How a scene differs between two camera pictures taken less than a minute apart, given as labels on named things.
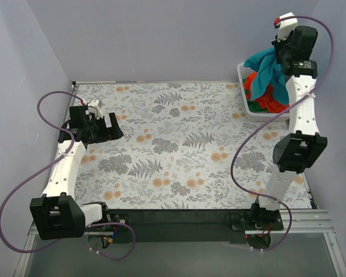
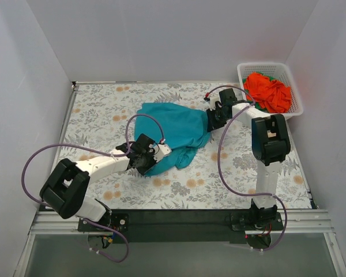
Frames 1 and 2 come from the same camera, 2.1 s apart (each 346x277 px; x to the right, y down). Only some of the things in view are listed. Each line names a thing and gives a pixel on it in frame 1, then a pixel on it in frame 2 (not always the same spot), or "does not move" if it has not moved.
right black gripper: x=279 y=51 to x=212 y=120
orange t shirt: x=268 y=100 does not move
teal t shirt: x=267 y=72 to x=185 y=130
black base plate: x=219 y=226 does not move
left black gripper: x=104 y=127 to x=146 y=165
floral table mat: x=184 y=146 does not move
